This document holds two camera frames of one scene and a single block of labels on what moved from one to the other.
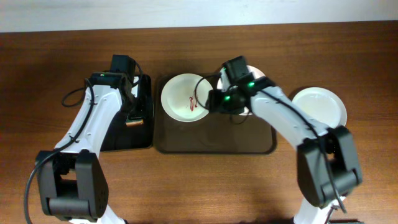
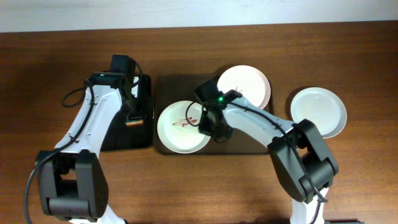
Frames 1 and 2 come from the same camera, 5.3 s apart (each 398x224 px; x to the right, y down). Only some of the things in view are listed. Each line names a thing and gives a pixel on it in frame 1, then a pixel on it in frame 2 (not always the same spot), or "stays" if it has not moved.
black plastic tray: (120, 137) stays
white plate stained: (185, 97) to (178, 127)
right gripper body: (213, 101) to (216, 130)
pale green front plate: (323, 105) stays
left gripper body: (131, 115) stays
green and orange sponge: (130, 122) stays
